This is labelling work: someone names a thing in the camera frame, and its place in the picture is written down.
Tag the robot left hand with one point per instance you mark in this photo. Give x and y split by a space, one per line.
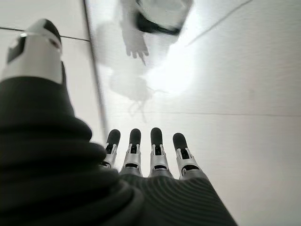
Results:
58 176

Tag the white kitchen cabinet front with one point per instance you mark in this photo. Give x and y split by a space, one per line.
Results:
70 18

